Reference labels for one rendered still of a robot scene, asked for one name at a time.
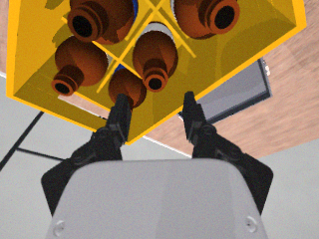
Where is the yellow wooden crate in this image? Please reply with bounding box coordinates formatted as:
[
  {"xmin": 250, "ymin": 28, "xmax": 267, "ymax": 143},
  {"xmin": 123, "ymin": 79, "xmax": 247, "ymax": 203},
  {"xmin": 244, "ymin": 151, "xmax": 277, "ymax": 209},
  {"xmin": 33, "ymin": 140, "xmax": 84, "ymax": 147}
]
[{"xmin": 6, "ymin": 0, "xmax": 266, "ymax": 145}]

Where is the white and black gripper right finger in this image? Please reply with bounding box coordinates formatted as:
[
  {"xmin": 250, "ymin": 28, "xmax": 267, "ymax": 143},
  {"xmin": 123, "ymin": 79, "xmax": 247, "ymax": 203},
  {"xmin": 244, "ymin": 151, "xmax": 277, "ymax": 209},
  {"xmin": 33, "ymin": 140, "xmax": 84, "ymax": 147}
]
[{"xmin": 182, "ymin": 92, "xmax": 273, "ymax": 216}]

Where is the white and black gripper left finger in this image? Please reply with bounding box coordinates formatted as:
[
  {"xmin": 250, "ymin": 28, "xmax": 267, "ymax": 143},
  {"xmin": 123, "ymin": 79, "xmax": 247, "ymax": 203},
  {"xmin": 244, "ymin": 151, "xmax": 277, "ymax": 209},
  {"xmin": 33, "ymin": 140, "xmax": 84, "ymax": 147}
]
[{"xmin": 41, "ymin": 94, "xmax": 132, "ymax": 218}]

